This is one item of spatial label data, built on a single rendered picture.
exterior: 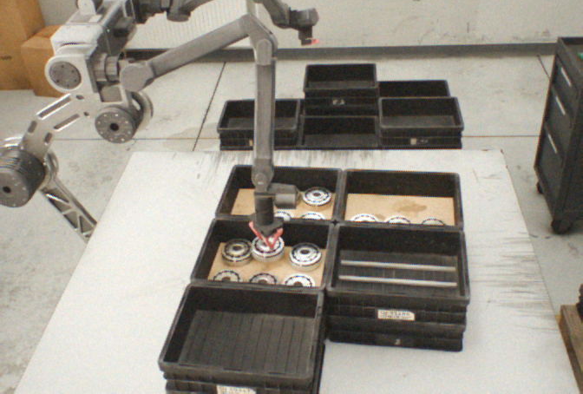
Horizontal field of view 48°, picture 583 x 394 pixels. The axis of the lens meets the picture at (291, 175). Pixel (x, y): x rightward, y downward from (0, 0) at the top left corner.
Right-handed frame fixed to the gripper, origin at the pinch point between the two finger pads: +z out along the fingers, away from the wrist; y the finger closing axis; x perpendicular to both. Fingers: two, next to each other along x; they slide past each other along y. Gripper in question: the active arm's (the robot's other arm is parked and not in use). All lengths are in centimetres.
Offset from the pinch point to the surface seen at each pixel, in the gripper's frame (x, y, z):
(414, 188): -58, -7, 3
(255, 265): 4.8, 0.3, 7.3
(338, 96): -118, 107, 37
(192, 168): -14, 79, 21
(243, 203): -9.6, 29.7, 7.6
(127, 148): -35, 221, 93
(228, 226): 5.3, 14.5, 0.5
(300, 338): 11.4, -32.3, 7.0
